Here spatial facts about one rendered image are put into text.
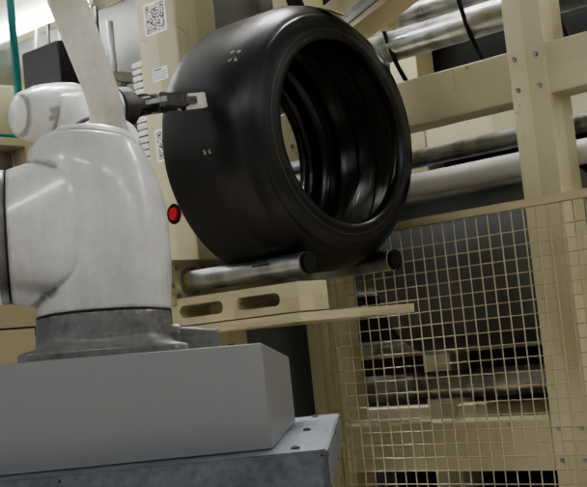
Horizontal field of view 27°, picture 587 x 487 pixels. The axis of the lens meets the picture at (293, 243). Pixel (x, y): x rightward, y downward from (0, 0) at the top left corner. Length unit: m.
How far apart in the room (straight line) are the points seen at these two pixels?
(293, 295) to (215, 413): 1.18
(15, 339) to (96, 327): 1.41
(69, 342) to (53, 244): 0.11
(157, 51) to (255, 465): 1.77
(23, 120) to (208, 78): 0.48
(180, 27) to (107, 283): 1.49
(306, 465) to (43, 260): 0.39
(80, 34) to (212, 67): 0.57
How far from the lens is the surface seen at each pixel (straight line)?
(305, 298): 2.35
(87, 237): 1.33
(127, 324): 1.33
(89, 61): 1.92
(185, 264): 2.61
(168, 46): 2.77
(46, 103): 2.08
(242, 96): 2.34
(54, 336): 1.35
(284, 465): 1.13
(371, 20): 2.92
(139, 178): 1.37
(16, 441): 1.22
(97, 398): 1.20
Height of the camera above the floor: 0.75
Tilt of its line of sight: 5 degrees up
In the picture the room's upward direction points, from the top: 6 degrees counter-clockwise
